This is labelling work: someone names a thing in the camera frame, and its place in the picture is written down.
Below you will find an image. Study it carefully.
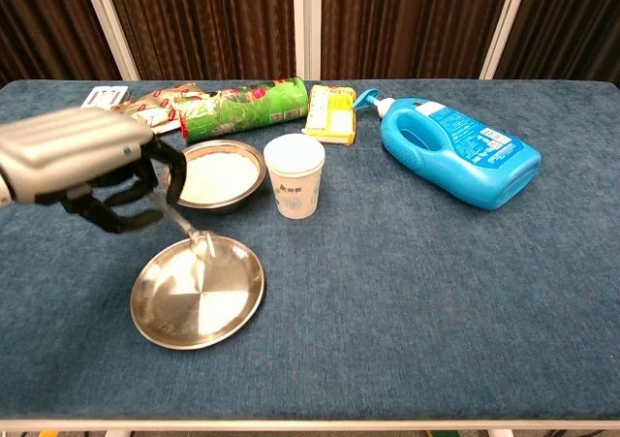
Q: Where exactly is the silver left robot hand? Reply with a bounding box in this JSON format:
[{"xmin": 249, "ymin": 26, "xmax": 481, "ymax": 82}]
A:
[{"xmin": 0, "ymin": 107, "xmax": 188, "ymax": 234}]

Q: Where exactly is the stainless steel bowl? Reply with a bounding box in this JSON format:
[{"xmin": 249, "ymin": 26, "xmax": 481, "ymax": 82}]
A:
[{"xmin": 164, "ymin": 139, "xmax": 268, "ymax": 216}]

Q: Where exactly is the stainless steel plate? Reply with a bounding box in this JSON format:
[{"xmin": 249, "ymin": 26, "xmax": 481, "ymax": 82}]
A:
[{"xmin": 129, "ymin": 234, "xmax": 266, "ymax": 351}]

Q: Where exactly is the white paper cup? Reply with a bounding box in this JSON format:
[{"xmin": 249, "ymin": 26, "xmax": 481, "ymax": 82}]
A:
[{"xmin": 263, "ymin": 133, "xmax": 326, "ymax": 221}]

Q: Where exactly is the red white snack bag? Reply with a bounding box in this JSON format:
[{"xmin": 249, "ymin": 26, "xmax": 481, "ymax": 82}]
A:
[{"xmin": 111, "ymin": 81, "xmax": 204, "ymax": 136}]

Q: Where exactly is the brown pleated curtain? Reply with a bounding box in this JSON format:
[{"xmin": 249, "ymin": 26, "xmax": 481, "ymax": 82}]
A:
[
  {"xmin": 493, "ymin": 0, "xmax": 620, "ymax": 85},
  {"xmin": 103, "ymin": 0, "xmax": 297, "ymax": 81},
  {"xmin": 0, "ymin": 0, "xmax": 122, "ymax": 89},
  {"xmin": 319, "ymin": 0, "xmax": 514, "ymax": 81}
]

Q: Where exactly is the green chip can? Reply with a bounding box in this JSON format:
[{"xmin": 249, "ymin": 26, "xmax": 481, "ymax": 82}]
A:
[{"xmin": 177, "ymin": 76, "xmax": 311, "ymax": 145}]

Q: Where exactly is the yellow packet box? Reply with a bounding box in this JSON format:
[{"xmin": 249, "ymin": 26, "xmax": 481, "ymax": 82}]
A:
[{"xmin": 303, "ymin": 84, "xmax": 358, "ymax": 146}]

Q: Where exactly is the blue felt table cover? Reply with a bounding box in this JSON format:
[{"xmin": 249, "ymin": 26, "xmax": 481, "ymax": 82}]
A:
[{"xmin": 0, "ymin": 78, "xmax": 620, "ymax": 421}]

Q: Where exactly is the blue detergent pump bottle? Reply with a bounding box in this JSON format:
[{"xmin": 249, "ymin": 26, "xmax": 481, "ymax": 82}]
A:
[{"xmin": 352, "ymin": 87, "xmax": 543, "ymax": 211}]

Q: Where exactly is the white plastic bracket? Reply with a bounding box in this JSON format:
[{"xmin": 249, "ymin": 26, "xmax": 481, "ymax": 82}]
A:
[{"xmin": 79, "ymin": 85, "xmax": 131, "ymax": 109}]

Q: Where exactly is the white partition post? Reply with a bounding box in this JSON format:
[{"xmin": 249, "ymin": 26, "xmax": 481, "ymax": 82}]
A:
[
  {"xmin": 479, "ymin": 0, "xmax": 533, "ymax": 80},
  {"xmin": 293, "ymin": 0, "xmax": 324, "ymax": 81},
  {"xmin": 79, "ymin": 0, "xmax": 140, "ymax": 81}
]

